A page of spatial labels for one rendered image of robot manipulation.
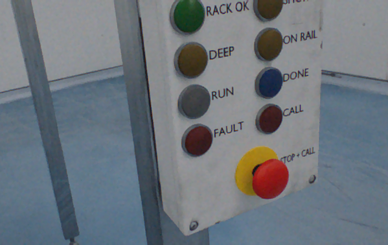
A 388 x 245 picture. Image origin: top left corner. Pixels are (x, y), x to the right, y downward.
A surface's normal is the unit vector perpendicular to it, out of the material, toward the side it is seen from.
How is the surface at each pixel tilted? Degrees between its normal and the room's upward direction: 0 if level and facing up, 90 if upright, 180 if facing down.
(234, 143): 90
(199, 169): 90
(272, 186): 92
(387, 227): 0
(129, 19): 90
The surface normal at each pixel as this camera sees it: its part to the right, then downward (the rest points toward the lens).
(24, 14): 0.47, 0.26
